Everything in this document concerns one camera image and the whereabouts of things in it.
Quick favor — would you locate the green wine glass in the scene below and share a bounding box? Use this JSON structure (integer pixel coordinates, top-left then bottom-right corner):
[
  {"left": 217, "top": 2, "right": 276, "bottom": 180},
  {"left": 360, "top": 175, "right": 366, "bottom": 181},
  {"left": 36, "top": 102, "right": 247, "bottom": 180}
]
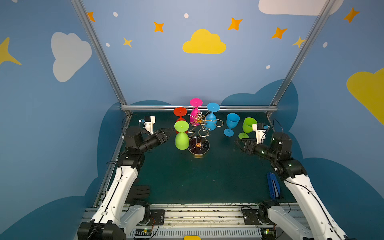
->
[
  {"left": 238, "top": 117, "right": 258, "bottom": 139},
  {"left": 174, "top": 121, "right": 189, "bottom": 150}
]

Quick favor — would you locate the red wine glass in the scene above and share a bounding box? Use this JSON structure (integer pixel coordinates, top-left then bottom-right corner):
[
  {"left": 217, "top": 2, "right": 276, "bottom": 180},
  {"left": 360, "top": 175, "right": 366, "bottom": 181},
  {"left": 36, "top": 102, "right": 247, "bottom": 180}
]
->
[{"left": 173, "top": 107, "right": 188, "bottom": 123}]

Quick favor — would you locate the blue wine glass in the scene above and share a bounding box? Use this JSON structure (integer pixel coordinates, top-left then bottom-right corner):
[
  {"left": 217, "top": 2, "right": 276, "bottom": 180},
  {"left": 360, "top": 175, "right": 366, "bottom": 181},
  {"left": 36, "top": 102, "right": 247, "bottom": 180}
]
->
[
  {"left": 224, "top": 113, "right": 240, "bottom": 137},
  {"left": 205, "top": 103, "right": 220, "bottom": 131}
]

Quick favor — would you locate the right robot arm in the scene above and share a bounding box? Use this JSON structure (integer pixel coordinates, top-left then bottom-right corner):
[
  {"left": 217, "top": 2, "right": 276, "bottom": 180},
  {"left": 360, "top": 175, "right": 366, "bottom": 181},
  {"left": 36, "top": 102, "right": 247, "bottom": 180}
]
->
[{"left": 236, "top": 132, "right": 348, "bottom": 240}]

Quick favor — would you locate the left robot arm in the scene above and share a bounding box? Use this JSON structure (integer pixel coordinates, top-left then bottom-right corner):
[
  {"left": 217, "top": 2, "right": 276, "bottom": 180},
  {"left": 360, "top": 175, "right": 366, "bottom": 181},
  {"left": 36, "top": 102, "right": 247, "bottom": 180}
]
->
[{"left": 77, "top": 127, "right": 174, "bottom": 240}]

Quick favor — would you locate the pink wine glass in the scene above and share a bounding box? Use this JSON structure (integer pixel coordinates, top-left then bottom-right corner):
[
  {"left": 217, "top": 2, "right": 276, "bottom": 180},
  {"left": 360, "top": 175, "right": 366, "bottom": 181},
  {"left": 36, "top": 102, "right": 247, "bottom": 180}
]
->
[{"left": 190, "top": 98, "right": 203, "bottom": 126}]

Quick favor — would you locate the blue tool at table edge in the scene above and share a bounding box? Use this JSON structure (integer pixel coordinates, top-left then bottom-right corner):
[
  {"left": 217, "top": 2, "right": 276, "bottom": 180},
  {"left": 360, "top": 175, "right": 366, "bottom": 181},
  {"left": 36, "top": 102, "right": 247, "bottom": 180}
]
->
[{"left": 267, "top": 172, "right": 281, "bottom": 200}]

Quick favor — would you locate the black glove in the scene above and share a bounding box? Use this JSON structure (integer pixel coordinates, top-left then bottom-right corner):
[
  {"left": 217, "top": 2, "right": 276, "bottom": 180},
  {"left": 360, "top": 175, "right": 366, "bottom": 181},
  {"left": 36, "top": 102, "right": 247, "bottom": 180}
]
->
[{"left": 125, "top": 185, "right": 151, "bottom": 205}]

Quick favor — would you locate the right circuit board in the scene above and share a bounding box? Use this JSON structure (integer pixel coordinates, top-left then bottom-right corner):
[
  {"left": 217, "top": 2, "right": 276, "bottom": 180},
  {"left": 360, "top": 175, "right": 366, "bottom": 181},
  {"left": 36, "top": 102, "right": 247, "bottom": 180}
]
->
[{"left": 261, "top": 229, "right": 277, "bottom": 240}]

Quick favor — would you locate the circuit board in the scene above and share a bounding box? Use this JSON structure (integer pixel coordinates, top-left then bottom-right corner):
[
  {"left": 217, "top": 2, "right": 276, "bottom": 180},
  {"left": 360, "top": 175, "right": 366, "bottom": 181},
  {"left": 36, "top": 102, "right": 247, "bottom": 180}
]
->
[
  {"left": 261, "top": 229, "right": 277, "bottom": 240},
  {"left": 134, "top": 229, "right": 152, "bottom": 238}
]

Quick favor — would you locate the left circuit board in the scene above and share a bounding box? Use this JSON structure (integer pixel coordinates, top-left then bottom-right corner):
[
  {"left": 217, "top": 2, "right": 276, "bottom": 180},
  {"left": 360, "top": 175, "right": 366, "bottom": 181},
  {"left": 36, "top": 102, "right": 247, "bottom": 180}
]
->
[{"left": 134, "top": 229, "right": 152, "bottom": 238}]

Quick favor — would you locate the yellow object at bottom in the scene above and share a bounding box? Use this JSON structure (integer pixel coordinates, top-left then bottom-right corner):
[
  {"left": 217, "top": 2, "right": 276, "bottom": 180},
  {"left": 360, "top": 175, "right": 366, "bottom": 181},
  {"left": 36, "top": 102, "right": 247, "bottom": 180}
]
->
[{"left": 184, "top": 236, "right": 202, "bottom": 240}]

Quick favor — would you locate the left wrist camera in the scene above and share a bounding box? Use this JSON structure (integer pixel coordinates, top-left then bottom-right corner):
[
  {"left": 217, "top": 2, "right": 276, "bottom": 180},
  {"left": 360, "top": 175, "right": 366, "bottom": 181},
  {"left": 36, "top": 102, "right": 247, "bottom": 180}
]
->
[{"left": 139, "top": 116, "right": 156, "bottom": 135}]

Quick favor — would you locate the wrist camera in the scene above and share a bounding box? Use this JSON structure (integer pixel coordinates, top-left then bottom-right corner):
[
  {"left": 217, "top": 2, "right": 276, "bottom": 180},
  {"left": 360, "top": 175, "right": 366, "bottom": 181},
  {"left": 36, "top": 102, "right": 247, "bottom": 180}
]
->
[
  {"left": 253, "top": 123, "right": 270, "bottom": 144},
  {"left": 139, "top": 116, "right": 156, "bottom": 135}
]

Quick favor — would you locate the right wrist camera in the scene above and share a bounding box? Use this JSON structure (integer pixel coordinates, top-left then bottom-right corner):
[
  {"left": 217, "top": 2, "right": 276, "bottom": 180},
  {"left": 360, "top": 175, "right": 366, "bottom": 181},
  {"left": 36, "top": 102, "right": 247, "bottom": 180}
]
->
[{"left": 253, "top": 123, "right": 270, "bottom": 144}]

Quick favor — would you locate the gold wire glass rack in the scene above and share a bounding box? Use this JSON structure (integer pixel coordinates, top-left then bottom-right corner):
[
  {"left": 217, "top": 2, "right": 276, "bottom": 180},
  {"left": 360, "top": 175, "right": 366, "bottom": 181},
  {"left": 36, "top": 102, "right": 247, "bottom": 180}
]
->
[{"left": 187, "top": 111, "right": 224, "bottom": 159}]

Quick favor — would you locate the rear frame bar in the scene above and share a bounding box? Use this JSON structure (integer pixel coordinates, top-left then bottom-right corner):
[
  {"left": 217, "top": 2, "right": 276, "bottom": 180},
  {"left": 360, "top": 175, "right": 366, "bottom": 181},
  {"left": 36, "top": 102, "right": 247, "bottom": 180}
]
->
[{"left": 121, "top": 105, "right": 278, "bottom": 112}]

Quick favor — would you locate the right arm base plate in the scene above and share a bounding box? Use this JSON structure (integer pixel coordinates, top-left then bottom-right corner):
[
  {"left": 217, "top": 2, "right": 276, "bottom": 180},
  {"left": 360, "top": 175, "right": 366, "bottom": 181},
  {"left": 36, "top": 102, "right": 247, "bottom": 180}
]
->
[{"left": 241, "top": 208, "right": 271, "bottom": 225}]

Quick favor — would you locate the aluminium rail base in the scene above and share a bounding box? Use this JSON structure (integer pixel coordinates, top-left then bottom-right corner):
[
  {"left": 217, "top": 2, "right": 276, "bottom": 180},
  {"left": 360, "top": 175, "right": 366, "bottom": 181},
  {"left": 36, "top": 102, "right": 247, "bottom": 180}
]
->
[{"left": 71, "top": 203, "right": 334, "bottom": 240}]

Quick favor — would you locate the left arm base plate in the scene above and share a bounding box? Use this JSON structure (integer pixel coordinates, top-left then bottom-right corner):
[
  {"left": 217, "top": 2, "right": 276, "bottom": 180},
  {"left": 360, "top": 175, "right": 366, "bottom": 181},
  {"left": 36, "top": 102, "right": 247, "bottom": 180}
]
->
[{"left": 139, "top": 210, "right": 165, "bottom": 226}]

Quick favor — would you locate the left frame post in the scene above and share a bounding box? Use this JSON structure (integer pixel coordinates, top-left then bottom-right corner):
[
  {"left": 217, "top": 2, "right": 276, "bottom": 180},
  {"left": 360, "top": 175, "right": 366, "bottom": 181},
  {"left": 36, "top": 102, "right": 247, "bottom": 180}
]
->
[{"left": 71, "top": 0, "right": 127, "bottom": 105}]

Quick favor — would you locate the frame post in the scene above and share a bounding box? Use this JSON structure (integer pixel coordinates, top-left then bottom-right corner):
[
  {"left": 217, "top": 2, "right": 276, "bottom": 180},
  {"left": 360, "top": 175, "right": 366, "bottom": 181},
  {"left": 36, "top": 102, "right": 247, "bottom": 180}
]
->
[
  {"left": 270, "top": 0, "right": 337, "bottom": 108},
  {"left": 71, "top": 0, "right": 127, "bottom": 105}
]

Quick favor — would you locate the right frame post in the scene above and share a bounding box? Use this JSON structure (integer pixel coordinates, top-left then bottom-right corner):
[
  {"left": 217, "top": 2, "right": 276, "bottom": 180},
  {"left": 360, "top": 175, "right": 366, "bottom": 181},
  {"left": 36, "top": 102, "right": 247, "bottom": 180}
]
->
[{"left": 270, "top": 0, "right": 337, "bottom": 108}]

